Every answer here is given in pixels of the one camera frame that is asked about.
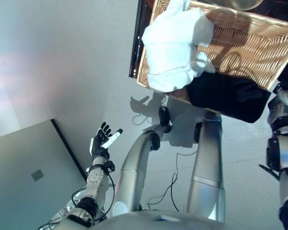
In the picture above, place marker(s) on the grey robot torso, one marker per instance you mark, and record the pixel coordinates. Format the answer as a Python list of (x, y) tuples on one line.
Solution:
[(158, 221)]

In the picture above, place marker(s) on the black baseboard strip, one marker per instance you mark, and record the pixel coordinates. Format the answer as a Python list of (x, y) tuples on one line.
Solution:
[(69, 151)]

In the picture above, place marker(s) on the round glass washing machine door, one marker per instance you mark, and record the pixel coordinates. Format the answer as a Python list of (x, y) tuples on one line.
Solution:
[(246, 4)]

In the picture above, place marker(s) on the grey wall socket plate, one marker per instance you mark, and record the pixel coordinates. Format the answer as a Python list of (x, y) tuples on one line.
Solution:
[(37, 175)]

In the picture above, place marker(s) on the black garment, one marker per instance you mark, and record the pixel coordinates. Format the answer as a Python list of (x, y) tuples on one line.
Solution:
[(230, 100)]

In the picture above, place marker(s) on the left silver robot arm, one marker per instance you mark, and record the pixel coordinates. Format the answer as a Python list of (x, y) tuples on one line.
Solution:
[(96, 179)]

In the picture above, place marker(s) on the wicker laundry basket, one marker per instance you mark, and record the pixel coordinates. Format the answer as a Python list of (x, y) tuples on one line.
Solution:
[(249, 48)]

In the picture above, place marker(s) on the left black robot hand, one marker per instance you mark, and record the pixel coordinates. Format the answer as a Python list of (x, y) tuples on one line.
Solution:
[(99, 146)]

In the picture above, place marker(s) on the right silver robot leg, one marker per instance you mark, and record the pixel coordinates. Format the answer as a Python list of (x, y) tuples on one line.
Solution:
[(207, 167)]

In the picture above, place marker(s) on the white garment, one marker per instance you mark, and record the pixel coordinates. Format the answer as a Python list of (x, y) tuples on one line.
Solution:
[(170, 52)]

